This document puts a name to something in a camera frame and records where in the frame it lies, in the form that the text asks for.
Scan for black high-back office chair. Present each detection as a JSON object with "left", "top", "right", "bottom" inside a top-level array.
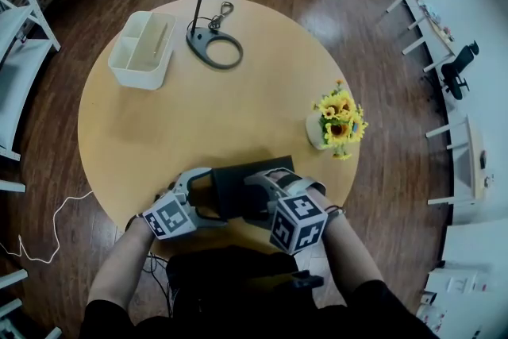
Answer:
[{"left": 440, "top": 40, "right": 480, "bottom": 101}]

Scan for white cable on floor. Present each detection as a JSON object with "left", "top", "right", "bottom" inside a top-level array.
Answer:
[{"left": 0, "top": 190, "right": 94, "bottom": 264}]

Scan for white plastic organizer tray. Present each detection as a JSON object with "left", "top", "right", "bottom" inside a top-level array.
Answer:
[{"left": 107, "top": 10, "right": 178, "bottom": 91}]

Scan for person's right forearm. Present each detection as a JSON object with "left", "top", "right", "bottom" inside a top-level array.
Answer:
[{"left": 307, "top": 186, "right": 385, "bottom": 309}]

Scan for person's left forearm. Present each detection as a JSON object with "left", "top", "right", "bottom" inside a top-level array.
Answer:
[{"left": 87, "top": 216, "right": 156, "bottom": 310}]

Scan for sunflowers in white pot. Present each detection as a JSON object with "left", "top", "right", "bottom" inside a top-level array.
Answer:
[{"left": 305, "top": 79, "right": 369, "bottom": 162}]

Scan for low white metal shelf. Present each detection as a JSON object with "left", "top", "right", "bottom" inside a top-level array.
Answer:
[{"left": 0, "top": 178, "right": 63, "bottom": 339}]

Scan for tall white metal shelf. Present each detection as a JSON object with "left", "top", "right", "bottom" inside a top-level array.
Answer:
[{"left": 0, "top": 0, "right": 62, "bottom": 162}]

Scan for person's black clothing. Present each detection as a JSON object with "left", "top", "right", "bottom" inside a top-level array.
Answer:
[{"left": 79, "top": 279, "right": 437, "bottom": 339}]

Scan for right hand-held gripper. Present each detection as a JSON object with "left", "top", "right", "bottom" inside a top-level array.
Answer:
[{"left": 243, "top": 168, "right": 329, "bottom": 256}]

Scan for black lamp cable bundle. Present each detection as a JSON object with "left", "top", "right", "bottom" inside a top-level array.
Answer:
[{"left": 186, "top": 2, "right": 235, "bottom": 33}]

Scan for black chest pack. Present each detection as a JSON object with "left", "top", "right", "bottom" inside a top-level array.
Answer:
[{"left": 166, "top": 245, "right": 325, "bottom": 314}]

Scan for white desk with wooden top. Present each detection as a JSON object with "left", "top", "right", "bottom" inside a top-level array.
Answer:
[{"left": 425, "top": 113, "right": 497, "bottom": 207}]

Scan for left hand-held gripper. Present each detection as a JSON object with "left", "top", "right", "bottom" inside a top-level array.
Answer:
[{"left": 141, "top": 166, "right": 229, "bottom": 241}]

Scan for black tissue box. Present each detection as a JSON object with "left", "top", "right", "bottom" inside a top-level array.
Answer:
[{"left": 210, "top": 156, "right": 297, "bottom": 223}]

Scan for long white wall desk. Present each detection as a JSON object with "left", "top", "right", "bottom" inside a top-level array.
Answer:
[{"left": 387, "top": 0, "right": 457, "bottom": 72}]

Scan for white cabinet with papers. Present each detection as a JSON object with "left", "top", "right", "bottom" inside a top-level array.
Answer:
[{"left": 414, "top": 224, "right": 508, "bottom": 339}]

